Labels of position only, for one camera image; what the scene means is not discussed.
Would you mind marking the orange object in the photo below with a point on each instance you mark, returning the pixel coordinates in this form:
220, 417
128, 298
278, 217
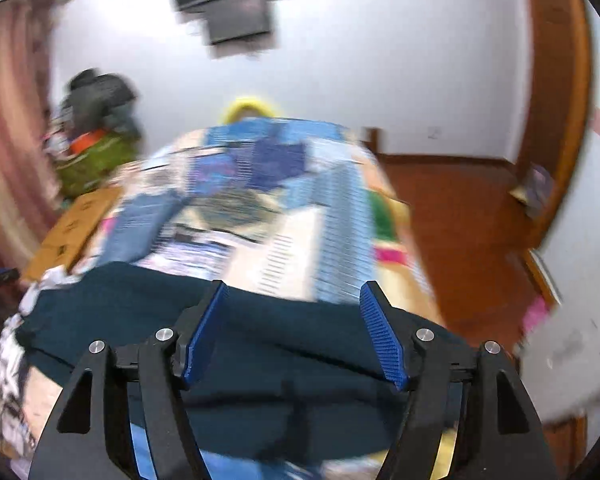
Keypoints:
85, 141

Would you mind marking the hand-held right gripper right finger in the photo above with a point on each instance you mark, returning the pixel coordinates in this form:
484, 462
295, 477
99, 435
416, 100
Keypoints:
382, 335

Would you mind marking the dark teal pants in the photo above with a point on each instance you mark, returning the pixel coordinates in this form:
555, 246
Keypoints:
280, 355

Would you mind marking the wooden bedpost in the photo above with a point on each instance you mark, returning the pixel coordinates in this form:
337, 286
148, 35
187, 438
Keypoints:
372, 139

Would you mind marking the yellow round object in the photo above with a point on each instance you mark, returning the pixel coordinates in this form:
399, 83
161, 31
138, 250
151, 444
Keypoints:
250, 105

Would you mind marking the pink curtain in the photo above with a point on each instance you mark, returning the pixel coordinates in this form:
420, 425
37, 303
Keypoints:
10, 135

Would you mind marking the wooden door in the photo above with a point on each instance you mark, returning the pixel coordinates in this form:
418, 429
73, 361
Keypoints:
555, 85

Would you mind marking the blue folded cloth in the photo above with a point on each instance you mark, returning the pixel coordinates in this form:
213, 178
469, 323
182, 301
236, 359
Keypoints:
140, 230

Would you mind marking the white stickered cabinet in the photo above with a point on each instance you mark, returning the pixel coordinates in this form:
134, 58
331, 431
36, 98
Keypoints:
575, 330

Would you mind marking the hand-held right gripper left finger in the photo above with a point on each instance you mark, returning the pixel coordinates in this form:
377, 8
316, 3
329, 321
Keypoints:
205, 335

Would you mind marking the brown cardboard box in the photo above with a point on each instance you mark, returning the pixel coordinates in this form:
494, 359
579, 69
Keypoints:
70, 230

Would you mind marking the dark clothes pile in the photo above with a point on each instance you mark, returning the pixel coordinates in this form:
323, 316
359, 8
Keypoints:
100, 95

